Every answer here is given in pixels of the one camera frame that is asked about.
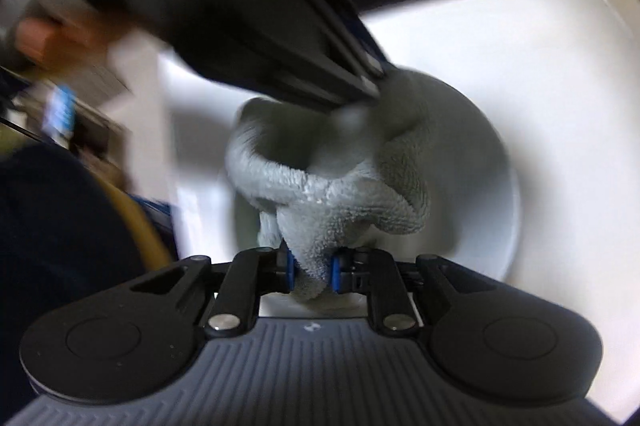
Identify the dark blue clothing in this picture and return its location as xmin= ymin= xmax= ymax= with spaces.
xmin=0 ymin=145 xmax=147 ymax=417

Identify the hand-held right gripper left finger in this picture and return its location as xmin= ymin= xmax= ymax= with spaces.
xmin=130 ymin=247 xmax=295 ymax=338

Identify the grey cleaning cloth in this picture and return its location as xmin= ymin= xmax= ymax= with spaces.
xmin=224 ymin=68 xmax=432 ymax=307

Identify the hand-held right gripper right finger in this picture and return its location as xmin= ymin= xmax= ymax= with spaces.
xmin=329 ymin=247 xmax=497 ymax=335

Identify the yellow curved object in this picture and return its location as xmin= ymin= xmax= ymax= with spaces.
xmin=97 ymin=178 xmax=173 ymax=269

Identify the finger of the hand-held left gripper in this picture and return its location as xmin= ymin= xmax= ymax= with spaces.
xmin=250 ymin=53 xmax=383 ymax=113
xmin=300 ymin=0 xmax=402 ymax=80

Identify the white ceramic bowl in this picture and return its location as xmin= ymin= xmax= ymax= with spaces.
xmin=232 ymin=66 xmax=522 ymax=323

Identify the person's left hand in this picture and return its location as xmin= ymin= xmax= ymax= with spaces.
xmin=14 ymin=13 xmax=126 ymax=67

